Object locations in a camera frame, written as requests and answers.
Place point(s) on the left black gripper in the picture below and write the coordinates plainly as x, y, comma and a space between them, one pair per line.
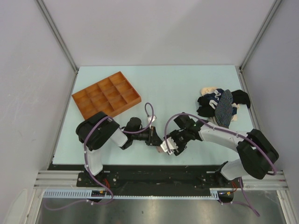
153, 140

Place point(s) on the left aluminium frame post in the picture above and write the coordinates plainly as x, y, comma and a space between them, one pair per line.
56, 33

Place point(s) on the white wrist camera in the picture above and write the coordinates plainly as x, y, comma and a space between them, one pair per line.
169, 146
151, 119

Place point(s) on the navy white underwear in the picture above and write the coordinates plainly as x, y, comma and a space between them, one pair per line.
208, 103

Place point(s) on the right aluminium frame post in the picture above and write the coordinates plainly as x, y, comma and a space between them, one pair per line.
261, 32

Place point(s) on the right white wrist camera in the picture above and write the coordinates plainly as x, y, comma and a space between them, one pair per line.
169, 146

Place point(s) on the cream underwear in pile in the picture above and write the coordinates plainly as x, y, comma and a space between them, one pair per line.
207, 90

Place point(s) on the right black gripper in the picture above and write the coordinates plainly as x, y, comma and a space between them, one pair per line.
181, 147

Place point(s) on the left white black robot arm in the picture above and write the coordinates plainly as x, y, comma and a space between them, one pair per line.
94, 132

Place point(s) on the black underwear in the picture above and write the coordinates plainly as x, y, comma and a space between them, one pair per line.
241, 97

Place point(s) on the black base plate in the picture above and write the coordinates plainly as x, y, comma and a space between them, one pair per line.
137, 189

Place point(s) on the striped navy underwear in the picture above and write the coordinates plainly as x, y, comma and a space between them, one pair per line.
225, 111

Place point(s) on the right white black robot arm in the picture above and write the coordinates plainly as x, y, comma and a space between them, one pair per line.
256, 154

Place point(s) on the white slotted cable duct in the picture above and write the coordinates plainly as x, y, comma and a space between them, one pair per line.
89, 194

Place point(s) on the aluminium frame post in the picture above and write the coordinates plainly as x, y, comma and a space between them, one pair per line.
56, 33
261, 32

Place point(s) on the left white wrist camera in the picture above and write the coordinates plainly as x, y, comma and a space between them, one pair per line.
151, 119

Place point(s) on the orange compartment tray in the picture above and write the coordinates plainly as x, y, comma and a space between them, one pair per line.
112, 95

